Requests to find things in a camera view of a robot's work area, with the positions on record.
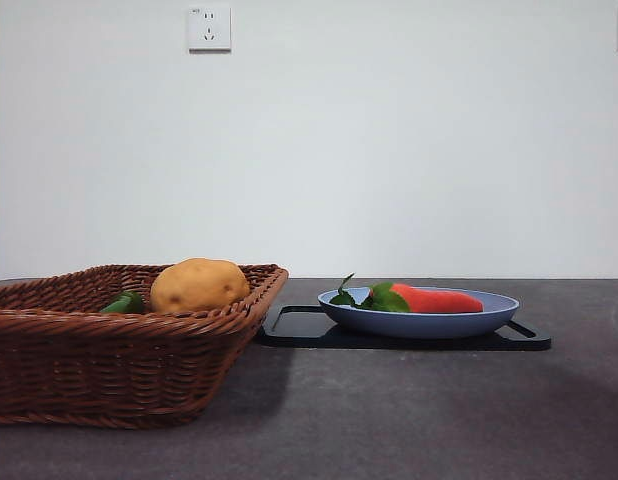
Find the blue round plate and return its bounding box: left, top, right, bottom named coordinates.
left=317, top=286, right=521, bottom=340

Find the orange carrot with green leaves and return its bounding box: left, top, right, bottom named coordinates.
left=330, top=272, right=485, bottom=315

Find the black rectangular tray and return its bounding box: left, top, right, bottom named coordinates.
left=258, top=304, right=553, bottom=351

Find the yellow-brown potato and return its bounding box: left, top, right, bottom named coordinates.
left=149, top=257, right=251, bottom=315

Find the green pepper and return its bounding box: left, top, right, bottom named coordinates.
left=99, top=291, right=146, bottom=315

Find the brown wicker basket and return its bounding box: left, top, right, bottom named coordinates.
left=0, top=263, right=290, bottom=430

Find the white wall socket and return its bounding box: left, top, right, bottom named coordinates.
left=188, top=5, right=233, bottom=53

